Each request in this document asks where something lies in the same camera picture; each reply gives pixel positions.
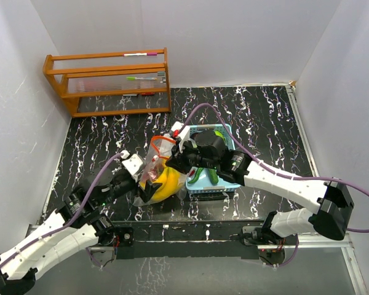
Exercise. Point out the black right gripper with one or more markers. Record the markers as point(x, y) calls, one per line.
point(177, 160)

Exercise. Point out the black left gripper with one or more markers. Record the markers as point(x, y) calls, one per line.
point(149, 188)

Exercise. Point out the clear zip top bag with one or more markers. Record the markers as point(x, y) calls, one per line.
point(158, 153)

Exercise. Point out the red grape bunch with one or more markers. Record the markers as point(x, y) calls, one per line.
point(152, 174)

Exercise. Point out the yellow banana bunch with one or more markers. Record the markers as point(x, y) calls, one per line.
point(172, 181)

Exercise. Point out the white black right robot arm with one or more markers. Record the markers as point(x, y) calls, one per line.
point(326, 205)

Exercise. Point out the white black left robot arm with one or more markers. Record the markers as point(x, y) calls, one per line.
point(76, 225)

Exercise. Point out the light green round fruit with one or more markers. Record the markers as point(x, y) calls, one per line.
point(217, 133)

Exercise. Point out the green chili pepper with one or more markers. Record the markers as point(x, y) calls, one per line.
point(195, 176)

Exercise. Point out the light blue plastic basket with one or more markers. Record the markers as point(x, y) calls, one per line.
point(200, 183)

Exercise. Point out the small grey clip box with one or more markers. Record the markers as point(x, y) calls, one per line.
point(161, 77)

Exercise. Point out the orange wooden shelf rack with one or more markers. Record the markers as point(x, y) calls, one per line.
point(103, 75)

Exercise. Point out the green white marker pen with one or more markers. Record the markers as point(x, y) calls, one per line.
point(134, 78)

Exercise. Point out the pink white marker pen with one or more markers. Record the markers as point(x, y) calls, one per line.
point(140, 54)

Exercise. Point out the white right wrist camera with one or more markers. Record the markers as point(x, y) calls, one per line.
point(181, 132)

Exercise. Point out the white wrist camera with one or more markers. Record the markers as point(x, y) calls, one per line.
point(133, 163)
point(181, 132)

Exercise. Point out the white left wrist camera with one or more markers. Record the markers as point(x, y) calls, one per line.
point(133, 163)

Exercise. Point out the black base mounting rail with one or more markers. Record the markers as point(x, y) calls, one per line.
point(189, 239)

